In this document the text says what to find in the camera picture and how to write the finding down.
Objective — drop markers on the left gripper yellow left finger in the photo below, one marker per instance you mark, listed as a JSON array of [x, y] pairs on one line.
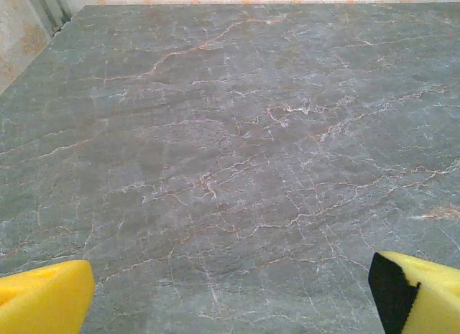
[[43, 301]]

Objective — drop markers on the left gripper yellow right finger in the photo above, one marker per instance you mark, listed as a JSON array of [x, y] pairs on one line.
[[431, 298]]

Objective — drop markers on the aluminium frame corner post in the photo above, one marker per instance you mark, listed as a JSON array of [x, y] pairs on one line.
[[50, 7]]

